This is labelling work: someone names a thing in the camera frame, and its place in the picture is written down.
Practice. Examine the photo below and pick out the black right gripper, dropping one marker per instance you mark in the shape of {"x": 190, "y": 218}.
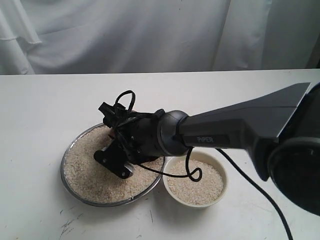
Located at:
{"x": 133, "y": 141}

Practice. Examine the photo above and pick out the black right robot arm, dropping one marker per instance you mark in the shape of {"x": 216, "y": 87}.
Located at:
{"x": 280, "y": 132}

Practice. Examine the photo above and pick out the steel plate of rice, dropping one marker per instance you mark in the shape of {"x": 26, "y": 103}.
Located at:
{"x": 93, "y": 184}

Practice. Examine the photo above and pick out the white ceramic bowl of rice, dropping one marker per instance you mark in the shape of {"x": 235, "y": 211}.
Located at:
{"x": 204, "y": 193}

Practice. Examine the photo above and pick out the white backdrop cloth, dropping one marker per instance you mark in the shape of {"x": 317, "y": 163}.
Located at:
{"x": 150, "y": 36}

